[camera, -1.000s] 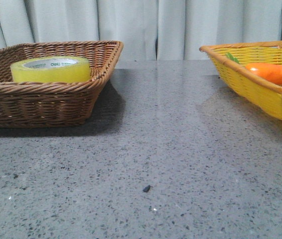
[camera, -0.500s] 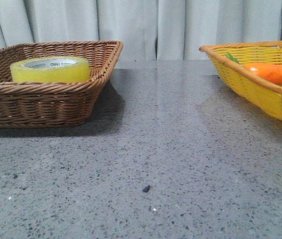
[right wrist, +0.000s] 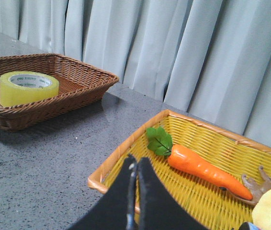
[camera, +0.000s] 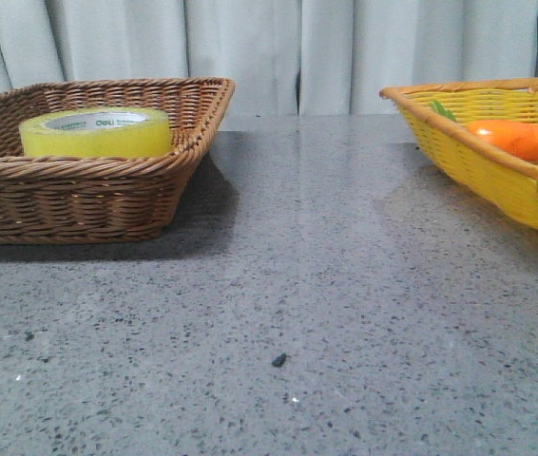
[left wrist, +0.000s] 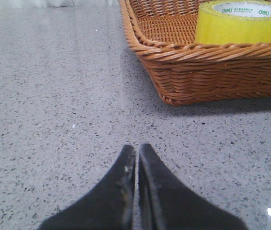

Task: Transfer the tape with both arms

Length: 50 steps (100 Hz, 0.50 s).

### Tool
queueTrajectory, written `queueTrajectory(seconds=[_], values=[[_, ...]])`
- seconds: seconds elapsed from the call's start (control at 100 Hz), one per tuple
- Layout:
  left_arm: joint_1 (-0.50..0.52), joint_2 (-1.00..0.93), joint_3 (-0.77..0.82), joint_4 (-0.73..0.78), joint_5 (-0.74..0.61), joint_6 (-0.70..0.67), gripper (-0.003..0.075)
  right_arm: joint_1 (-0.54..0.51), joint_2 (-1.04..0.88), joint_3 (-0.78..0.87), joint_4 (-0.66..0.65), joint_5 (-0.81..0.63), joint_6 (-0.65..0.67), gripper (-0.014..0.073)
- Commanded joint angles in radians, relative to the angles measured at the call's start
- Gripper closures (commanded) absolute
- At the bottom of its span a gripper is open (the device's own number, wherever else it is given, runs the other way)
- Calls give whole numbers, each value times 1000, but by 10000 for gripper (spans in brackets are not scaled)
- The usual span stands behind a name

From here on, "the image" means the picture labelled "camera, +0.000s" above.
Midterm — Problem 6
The yellow tape roll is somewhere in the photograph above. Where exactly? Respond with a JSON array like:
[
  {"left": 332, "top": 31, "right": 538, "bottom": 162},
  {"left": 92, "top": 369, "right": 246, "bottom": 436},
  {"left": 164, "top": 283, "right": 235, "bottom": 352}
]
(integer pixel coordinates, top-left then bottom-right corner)
[{"left": 19, "top": 106, "right": 173, "bottom": 159}]

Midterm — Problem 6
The small black debris piece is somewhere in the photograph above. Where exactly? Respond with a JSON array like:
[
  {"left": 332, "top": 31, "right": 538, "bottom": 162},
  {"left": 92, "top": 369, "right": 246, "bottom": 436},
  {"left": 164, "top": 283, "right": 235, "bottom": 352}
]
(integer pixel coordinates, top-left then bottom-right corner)
[{"left": 271, "top": 352, "right": 288, "bottom": 368}]

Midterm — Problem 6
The white curtain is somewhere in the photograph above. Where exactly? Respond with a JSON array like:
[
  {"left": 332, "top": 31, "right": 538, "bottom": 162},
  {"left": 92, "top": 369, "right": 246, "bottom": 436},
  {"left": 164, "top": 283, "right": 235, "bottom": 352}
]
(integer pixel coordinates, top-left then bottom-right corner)
[{"left": 0, "top": 1, "right": 538, "bottom": 116}]

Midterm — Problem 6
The brown wicker basket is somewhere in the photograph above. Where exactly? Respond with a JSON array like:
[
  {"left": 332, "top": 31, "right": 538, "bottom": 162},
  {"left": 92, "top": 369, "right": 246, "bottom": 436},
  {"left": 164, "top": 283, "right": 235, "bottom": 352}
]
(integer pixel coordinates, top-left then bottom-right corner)
[{"left": 0, "top": 77, "right": 235, "bottom": 244}]

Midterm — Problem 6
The orange toy carrot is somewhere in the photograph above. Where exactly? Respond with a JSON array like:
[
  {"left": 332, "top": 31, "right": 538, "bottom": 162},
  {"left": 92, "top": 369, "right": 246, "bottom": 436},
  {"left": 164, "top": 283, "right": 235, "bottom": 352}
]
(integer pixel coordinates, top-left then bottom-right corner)
[{"left": 455, "top": 119, "right": 538, "bottom": 162}]

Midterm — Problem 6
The yellow wicker basket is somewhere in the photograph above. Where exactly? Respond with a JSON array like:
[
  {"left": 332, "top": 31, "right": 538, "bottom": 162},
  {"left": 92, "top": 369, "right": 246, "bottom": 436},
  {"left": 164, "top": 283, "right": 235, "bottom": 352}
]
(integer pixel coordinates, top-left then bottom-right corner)
[{"left": 379, "top": 77, "right": 538, "bottom": 230}]

